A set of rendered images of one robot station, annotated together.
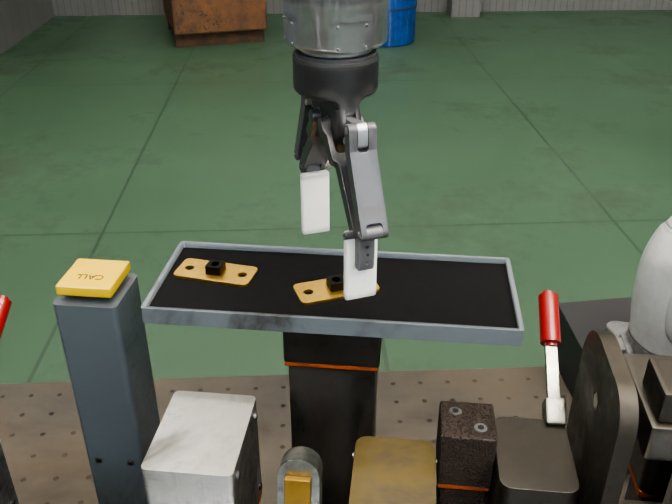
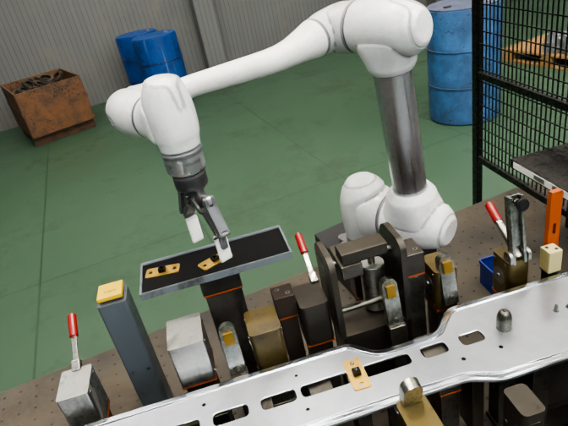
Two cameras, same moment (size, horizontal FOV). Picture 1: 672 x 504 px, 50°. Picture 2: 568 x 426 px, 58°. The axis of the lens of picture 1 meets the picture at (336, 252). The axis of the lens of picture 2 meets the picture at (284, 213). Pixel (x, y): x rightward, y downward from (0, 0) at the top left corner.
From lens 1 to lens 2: 0.53 m
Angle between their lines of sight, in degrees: 12
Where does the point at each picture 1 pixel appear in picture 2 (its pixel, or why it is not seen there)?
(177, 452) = (178, 341)
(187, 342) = not seen: hidden behind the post
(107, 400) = (131, 342)
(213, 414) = (185, 324)
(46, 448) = not seen: hidden behind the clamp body
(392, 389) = (251, 302)
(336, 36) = (188, 169)
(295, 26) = (172, 170)
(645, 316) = (349, 227)
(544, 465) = (314, 297)
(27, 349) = (23, 368)
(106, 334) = (124, 313)
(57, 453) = not seen: hidden behind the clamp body
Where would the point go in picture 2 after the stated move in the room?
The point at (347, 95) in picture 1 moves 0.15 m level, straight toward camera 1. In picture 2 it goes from (199, 188) to (211, 216)
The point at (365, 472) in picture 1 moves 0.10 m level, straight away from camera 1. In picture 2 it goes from (250, 323) to (242, 297)
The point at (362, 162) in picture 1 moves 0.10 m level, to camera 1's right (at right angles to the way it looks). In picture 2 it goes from (212, 210) to (255, 196)
